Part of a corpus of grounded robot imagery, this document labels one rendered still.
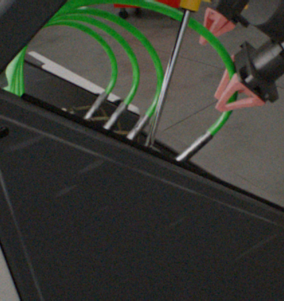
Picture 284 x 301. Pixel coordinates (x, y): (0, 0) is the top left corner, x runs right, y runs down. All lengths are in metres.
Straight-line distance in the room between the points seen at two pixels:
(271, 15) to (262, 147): 2.34
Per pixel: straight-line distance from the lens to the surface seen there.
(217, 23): 1.12
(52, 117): 0.45
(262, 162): 2.92
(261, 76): 0.83
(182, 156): 0.89
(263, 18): 0.75
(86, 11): 0.93
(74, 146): 0.47
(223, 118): 0.88
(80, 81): 1.63
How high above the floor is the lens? 1.61
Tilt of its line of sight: 32 degrees down
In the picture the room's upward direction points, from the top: 8 degrees counter-clockwise
